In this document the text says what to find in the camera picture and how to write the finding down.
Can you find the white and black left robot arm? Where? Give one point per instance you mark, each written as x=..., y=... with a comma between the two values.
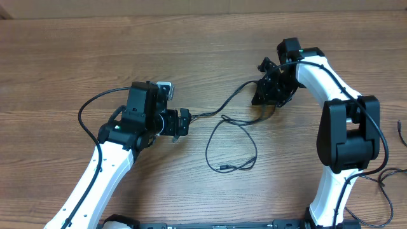
x=132, y=128

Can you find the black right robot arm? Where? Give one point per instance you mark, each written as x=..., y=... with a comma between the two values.
x=349, y=134

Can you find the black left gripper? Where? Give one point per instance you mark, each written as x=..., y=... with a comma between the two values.
x=172, y=127

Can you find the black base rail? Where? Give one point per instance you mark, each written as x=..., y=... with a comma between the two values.
x=119, y=221

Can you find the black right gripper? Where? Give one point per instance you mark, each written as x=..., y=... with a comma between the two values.
x=266, y=98

